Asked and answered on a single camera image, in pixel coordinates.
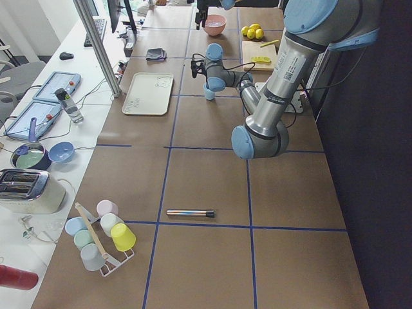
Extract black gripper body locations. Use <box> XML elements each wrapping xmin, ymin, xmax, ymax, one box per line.
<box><xmin>191</xmin><ymin>59</ymin><xmax>206</xmax><ymax>78</ymax></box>

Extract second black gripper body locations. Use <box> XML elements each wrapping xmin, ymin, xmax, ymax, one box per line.
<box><xmin>195</xmin><ymin>0</ymin><xmax>209</xmax><ymax>30</ymax></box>

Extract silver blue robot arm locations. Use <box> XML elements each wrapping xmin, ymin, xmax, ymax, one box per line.
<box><xmin>191</xmin><ymin>0</ymin><xmax>383</xmax><ymax>159</ymax></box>

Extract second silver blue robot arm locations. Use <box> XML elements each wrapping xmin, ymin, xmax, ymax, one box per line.
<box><xmin>195</xmin><ymin>0</ymin><xmax>236</xmax><ymax>30</ymax></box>

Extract pink bowl of ice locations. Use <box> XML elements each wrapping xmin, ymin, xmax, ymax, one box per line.
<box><xmin>203</xmin><ymin>14</ymin><xmax>227</xmax><ymax>37</ymax></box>

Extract light blue plastic cup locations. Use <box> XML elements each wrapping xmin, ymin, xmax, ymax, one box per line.
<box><xmin>203</xmin><ymin>83</ymin><xmax>215</xmax><ymax>100</ymax></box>

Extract pink plastic cup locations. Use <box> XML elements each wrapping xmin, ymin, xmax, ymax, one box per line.
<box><xmin>96</xmin><ymin>200</ymin><xmax>119</xmax><ymax>217</ymax></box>

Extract pale green plastic cup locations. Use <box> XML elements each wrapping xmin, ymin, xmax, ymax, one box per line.
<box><xmin>100</xmin><ymin>212</ymin><xmax>124</xmax><ymax>238</ymax></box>

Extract yellow plastic cup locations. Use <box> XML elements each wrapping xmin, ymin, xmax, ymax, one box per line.
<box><xmin>110</xmin><ymin>223</ymin><xmax>136</xmax><ymax>252</ymax></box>

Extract mint plastic cup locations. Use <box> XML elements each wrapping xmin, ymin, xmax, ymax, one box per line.
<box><xmin>73</xmin><ymin>229</ymin><xmax>94</xmax><ymax>251</ymax></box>

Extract grey plastic cup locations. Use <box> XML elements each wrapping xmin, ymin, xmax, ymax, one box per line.
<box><xmin>80</xmin><ymin>243</ymin><xmax>105</xmax><ymax>271</ymax></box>

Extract grey purple folded cloths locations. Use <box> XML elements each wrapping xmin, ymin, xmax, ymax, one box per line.
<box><xmin>145</xmin><ymin>48</ymin><xmax>167</xmax><ymax>61</ymax></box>

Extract yellow lemon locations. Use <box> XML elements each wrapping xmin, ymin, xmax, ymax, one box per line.
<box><xmin>241</xmin><ymin>26</ymin><xmax>249</xmax><ymax>36</ymax></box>
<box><xmin>247</xmin><ymin>28</ymin><xmax>256</xmax><ymax>39</ymax></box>
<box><xmin>249</xmin><ymin>23</ymin><xmax>261</xmax><ymax>30</ymax></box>
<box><xmin>255</xmin><ymin>28</ymin><xmax>264</xmax><ymax>40</ymax></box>

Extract cream bear serving tray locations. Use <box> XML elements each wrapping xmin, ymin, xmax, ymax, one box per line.
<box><xmin>122</xmin><ymin>72</ymin><xmax>174</xmax><ymax>116</ymax></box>

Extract bamboo cutting board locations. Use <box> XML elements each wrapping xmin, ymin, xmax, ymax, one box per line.
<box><xmin>241</xmin><ymin>41</ymin><xmax>277</xmax><ymax>71</ymax></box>

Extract lemon slices stack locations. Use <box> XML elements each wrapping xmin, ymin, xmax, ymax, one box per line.
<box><xmin>250</xmin><ymin>56</ymin><xmax>272</xmax><ymax>64</ymax></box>

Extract yellow plastic knife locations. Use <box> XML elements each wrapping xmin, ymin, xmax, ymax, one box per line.
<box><xmin>259</xmin><ymin>39</ymin><xmax>279</xmax><ymax>48</ymax></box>

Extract black monitor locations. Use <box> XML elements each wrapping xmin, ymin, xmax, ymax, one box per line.
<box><xmin>107</xmin><ymin>0</ymin><xmax>137</xmax><ymax>47</ymax></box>

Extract black keyboard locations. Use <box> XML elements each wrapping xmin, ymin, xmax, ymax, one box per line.
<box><xmin>83</xmin><ymin>18</ymin><xmax>108</xmax><ymax>48</ymax></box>

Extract blue teach pendant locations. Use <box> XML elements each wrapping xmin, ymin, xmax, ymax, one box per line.
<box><xmin>32</xmin><ymin>71</ymin><xmax>82</xmax><ymax>102</ymax></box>
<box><xmin>3</xmin><ymin>100</ymin><xmax>62</xmax><ymax>141</ymax></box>

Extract clear water bottle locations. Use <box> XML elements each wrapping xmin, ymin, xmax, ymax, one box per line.
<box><xmin>54</xmin><ymin>88</ymin><xmax>84</xmax><ymax>123</ymax></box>

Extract black computer mouse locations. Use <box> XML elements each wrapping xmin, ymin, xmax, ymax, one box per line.
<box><xmin>59</xmin><ymin>51</ymin><xmax>74</xmax><ymax>61</ymax></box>

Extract steel muddler black tip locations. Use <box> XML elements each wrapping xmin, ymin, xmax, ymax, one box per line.
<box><xmin>166</xmin><ymin>209</ymin><xmax>216</xmax><ymax>218</ymax></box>

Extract blue bowl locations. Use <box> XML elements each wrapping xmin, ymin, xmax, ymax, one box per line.
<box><xmin>48</xmin><ymin>142</ymin><xmax>75</xmax><ymax>163</ymax></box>

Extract dark blue saucepan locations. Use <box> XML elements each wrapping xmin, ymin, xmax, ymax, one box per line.
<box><xmin>10</xmin><ymin>117</ymin><xmax>52</xmax><ymax>171</ymax></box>

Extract cream toaster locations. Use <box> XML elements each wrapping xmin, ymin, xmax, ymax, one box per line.
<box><xmin>1</xmin><ymin>169</ymin><xmax>66</xmax><ymax>214</ymax></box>

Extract red bottle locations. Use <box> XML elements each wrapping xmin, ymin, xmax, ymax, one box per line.
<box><xmin>1</xmin><ymin>265</ymin><xmax>39</xmax><ymax>290</ymax></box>

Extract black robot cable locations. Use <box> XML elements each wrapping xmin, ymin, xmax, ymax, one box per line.
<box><xmin>191</xmin><ymin>53</ymin><xmax>257</xmax><ymax>72</ymax></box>

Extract aluminium frame post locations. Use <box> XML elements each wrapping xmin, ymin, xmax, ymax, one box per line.
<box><xmin>73</xmin><ymin>0</ymin><xmax>121</xmax><ymax>98</ymax></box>

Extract white wire cup rack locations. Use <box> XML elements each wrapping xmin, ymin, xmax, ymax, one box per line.
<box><xmin>75</xmin><ymin>202</ymin><xmax>135</xmax><ymax>277</ymax></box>

